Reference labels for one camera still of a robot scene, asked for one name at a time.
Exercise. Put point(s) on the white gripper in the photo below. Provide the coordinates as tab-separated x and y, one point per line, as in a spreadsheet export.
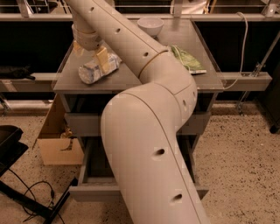
87	40

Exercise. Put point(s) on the clear plastic water bottle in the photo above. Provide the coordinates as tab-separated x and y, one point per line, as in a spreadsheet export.
92	71

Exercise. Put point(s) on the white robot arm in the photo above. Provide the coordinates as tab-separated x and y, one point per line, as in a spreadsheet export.
139	125

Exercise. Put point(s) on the grey drawer cabinet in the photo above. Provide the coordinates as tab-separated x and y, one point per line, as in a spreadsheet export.
78	97

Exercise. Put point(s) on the white ceramic bowl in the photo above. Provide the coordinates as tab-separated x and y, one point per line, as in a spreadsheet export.
151	25

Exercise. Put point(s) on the cardboard box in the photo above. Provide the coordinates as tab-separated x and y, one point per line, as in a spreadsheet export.
56	142

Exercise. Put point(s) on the green snack bag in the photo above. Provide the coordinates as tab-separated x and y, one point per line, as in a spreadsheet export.
192	65

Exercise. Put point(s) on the black stand base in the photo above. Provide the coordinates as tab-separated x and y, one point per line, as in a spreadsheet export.
11	149

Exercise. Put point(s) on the black object on rail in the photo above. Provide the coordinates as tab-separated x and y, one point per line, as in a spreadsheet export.
16	72

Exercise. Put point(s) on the grey metal rail frame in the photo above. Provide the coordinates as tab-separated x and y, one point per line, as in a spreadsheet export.
29	84

